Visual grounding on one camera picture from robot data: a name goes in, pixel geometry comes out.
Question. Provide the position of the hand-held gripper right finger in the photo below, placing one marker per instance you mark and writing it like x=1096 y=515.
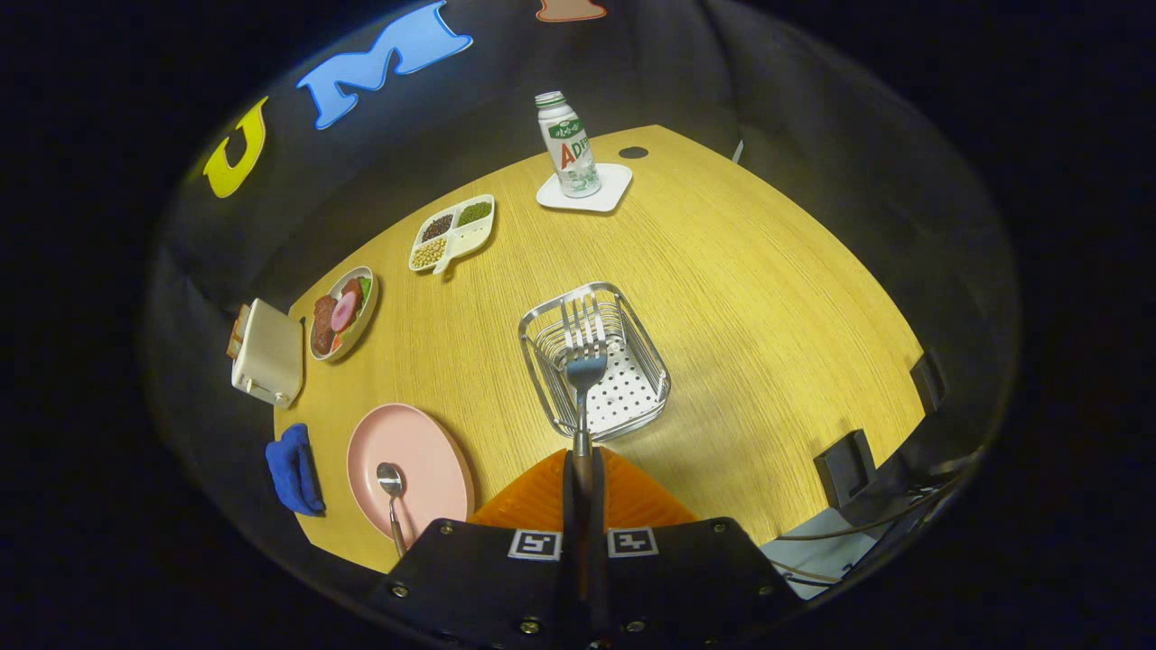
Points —
x=598 y=515

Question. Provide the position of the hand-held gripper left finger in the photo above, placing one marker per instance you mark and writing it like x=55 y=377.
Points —
x=570 y=506

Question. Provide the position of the metal spoon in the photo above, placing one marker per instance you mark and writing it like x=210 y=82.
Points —
x=390 y=480

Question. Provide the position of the pink plate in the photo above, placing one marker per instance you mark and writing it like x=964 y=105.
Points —
x=429 y=460

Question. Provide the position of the black table clamp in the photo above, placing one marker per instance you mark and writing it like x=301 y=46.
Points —
x=928 y=381
x=844 y=469

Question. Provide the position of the white oval food plate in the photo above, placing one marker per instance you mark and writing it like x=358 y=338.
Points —
x=361 y=325

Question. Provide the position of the blue cloth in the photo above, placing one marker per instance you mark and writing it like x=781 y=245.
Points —
x=293 y=469

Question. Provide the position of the white divided bean dish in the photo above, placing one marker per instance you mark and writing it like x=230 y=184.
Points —
x=456 y=235

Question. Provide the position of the green lettuce leaf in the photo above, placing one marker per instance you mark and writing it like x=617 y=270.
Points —
x=365 y=293

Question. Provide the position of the pink ham slice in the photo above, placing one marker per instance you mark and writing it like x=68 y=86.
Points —
x=344 y=311

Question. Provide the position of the brown meat slice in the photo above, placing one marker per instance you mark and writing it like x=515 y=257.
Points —
x=322 y=325

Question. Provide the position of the white square coaster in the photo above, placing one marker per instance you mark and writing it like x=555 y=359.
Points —
x=607 y=191

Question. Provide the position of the white toaster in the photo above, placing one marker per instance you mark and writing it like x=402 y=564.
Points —
x=268 y=354

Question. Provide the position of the white drink bottle green label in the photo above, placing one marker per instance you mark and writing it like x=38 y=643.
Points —
x=571 y=149

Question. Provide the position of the black table grommet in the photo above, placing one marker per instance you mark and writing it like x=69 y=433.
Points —
x=633 y=152

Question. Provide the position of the toast slice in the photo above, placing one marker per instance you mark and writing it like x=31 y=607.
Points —
x=239 y=332

